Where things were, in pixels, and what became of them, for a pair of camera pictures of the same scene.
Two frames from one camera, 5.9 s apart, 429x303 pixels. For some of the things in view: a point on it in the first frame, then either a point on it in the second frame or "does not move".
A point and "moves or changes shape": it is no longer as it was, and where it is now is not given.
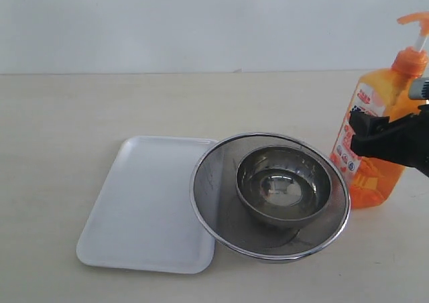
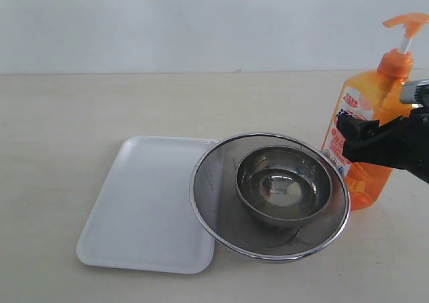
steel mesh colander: [270, 197] does not move
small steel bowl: [282, 186] does not move
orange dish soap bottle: [366, 182] moves or changes shape
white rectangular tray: [144, 218] does not move
